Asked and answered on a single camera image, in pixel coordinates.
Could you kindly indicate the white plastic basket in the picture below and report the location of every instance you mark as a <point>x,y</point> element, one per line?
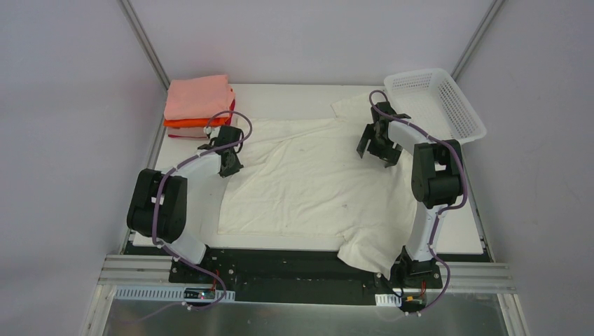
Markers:
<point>435,103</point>

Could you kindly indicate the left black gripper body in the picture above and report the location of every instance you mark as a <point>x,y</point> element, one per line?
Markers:
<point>230,160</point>

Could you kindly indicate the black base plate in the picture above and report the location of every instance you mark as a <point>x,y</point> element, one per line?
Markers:
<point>302,277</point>

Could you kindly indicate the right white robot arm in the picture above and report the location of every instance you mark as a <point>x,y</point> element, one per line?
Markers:
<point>436,184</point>

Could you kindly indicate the right white cable duct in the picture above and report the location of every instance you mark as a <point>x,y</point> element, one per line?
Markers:
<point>388,300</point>

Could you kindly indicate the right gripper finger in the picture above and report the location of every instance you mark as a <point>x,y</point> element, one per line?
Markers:
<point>391,155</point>
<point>367,141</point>

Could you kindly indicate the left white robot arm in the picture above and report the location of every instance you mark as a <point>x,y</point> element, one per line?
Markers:
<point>174,208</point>

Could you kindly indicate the white t shirt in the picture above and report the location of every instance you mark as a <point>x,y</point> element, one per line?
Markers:
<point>304,180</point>

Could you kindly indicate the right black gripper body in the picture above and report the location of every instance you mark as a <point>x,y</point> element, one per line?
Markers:
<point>377,148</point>

